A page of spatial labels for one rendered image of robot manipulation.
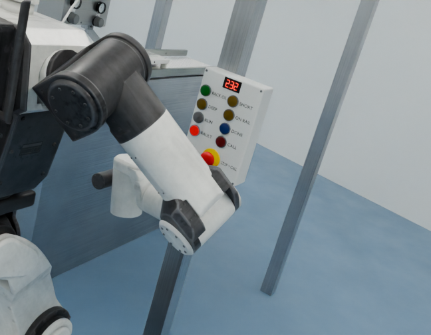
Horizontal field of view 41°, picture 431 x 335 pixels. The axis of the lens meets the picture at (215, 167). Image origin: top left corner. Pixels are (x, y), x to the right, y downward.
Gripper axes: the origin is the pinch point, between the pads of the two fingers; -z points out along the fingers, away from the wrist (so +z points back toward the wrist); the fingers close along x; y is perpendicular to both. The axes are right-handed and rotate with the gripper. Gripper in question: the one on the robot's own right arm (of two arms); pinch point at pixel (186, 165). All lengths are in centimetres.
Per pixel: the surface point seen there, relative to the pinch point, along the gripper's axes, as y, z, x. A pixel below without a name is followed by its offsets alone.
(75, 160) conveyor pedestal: -75, -54, 40
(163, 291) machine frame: -5, -18, 47
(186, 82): -71, -116, 9
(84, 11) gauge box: -68, -34, -19
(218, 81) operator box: -3.8, -11.8, -19.1
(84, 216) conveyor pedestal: -75, -68, 69
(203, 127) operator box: -4.4, -11.8, -6.6
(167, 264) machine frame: -6.3, -17.8, 38.0
